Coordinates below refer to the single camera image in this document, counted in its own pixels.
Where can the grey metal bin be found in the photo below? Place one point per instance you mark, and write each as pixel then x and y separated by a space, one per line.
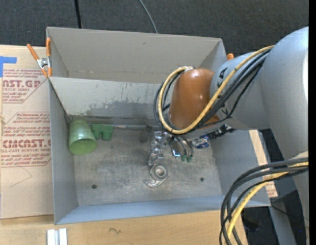
pixel 127 177

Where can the brown cardboard board red print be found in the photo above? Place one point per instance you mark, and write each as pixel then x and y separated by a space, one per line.
pixel 23 177

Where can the black cylinder on white bracket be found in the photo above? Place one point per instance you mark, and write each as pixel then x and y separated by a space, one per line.
pixel 221 132

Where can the green plastic cup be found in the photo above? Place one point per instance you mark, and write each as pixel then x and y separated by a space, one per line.
pixel 81 139

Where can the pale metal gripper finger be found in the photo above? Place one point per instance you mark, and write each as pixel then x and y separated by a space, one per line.
pixel 160 138
pixel 155 156

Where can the green toy block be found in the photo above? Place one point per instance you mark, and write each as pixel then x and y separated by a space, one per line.
pixel 103 132

